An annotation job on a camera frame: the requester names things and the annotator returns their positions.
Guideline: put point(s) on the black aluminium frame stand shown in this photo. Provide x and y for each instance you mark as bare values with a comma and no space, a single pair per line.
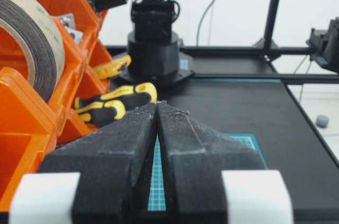
267,46

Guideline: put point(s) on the roll of double-sided tape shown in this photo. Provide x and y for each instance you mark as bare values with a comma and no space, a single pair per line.
36,33

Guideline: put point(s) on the small grey cap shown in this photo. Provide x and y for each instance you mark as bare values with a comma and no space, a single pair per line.
322,121

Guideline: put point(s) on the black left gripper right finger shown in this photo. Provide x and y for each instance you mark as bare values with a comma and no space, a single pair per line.
211,178

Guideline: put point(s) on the orange stacked bin rack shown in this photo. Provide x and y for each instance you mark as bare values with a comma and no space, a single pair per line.
30,127

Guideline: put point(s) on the metal corner brackets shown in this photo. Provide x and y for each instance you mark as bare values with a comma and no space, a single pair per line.
68,21

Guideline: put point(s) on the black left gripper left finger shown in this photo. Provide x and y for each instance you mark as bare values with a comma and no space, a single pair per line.
89,180

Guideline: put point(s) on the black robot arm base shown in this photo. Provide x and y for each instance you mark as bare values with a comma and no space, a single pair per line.
154,47

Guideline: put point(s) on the black table mat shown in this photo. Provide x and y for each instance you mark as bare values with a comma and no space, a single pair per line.
149,200

